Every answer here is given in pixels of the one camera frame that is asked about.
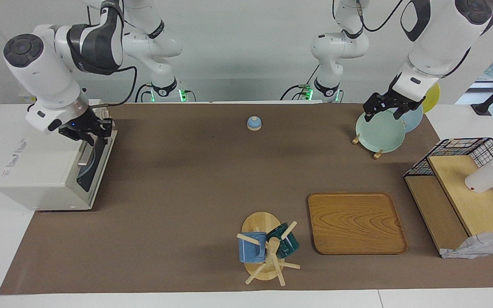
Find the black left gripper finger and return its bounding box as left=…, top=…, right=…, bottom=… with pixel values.
left=393, top=103, right=419, bottom=120
left=363, top=93, right=385, bottom=123

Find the cream toaster oven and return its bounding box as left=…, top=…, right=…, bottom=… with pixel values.
left=0, top=104, right=119, bottom=211

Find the light blue racked plate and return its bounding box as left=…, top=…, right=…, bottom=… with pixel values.
left=398, top=103, right=424, bottom=133

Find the pale green plate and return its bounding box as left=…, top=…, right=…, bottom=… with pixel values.
left=355, top=110, right=406, bottom=153

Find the yellow plate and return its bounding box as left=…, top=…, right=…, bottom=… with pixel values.
left=421, top=82, right=440, bottom=113

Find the wooden plate rack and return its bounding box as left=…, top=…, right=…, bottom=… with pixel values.
left=352, top=133, right=384, bottom=160

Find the white plastic cup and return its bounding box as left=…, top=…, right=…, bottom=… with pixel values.
left=464, top=158, right=493, bottom=193

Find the wooden serving tray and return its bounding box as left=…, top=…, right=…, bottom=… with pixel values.
left=308, top=192, right=408, bottom=255

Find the brown table mat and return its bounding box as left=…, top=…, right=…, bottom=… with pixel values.
left=0, top=103, right=493, bottom=296

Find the grey patterned cloth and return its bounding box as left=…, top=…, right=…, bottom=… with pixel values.
left=440, top=230, right=493, bottom=259

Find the wooden mug tree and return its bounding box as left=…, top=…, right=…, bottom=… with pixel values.
left=237, top=211, right=301, bottom=286

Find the dark green ceramic mug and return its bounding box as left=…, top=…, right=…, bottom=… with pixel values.
left=266, top=222, right=300, bottom=259

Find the blue ceramic mug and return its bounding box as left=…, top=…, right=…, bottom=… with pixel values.
left=238, top=232, right=267, bottom=264

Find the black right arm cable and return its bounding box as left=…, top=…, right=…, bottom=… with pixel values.
left=86, top=4, right=138, bottom=107

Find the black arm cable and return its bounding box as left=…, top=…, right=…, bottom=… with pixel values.
left=333, top=0, right=401, bottom=33
left=86, top=4, right=138, bottom=107

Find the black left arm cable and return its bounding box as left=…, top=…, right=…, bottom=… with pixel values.
left=333, top=0, right=401, bottom=33

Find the wooden shelf with wire basket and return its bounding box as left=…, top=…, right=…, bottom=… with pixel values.
left=404, top=137, right=493, bottom=257

